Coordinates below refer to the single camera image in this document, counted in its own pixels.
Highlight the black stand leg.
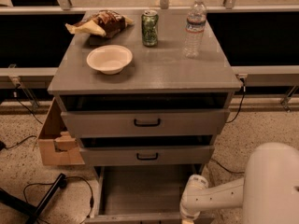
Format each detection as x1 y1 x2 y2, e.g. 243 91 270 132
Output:
0 173 67 224

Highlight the grey middle drawer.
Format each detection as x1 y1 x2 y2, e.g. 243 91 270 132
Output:
79 146 214 166

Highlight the black cable floor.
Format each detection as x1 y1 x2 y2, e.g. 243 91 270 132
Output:
210 158 246 175
22 175 95 224

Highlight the grey drawer cabinet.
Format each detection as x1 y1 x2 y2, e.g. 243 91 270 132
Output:
47 8 243 173

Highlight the brown yellow chip bag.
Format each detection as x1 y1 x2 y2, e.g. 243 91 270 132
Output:
65 10 134 38

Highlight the grey drawer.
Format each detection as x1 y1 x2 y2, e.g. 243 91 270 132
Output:
62 109 229 138
79 146 214 166
86 164 203 224

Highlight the grey top drawer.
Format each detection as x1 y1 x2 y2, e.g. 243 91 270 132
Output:
62 109 229 138

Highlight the metal window rail frame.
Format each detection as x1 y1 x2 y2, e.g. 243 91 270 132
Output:
1 0 299 105

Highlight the black cable right floor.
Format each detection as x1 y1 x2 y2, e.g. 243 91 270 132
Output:
210 158 246 175

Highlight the cardboard box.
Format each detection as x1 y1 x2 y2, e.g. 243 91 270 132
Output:
37 100 84 166

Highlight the green soda can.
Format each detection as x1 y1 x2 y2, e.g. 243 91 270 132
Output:
141 10 159 47

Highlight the clear plastic water bottle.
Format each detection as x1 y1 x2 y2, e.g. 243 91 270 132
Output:
183 0 207 59

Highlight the grey bottom drawer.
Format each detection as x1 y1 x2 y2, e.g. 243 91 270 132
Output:
86 164 203 224

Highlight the black cable left floor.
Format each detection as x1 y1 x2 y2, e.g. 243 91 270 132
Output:
22 175 95 224

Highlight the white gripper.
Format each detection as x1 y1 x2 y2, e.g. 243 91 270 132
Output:
179 175 208 224

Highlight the white paper bowl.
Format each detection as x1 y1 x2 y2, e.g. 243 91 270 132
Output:
86 45 133 75

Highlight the black cable behind cabinet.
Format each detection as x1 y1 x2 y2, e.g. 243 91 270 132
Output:
225 77 247 124

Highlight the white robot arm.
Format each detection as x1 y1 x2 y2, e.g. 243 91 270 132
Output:
179 143 299 224

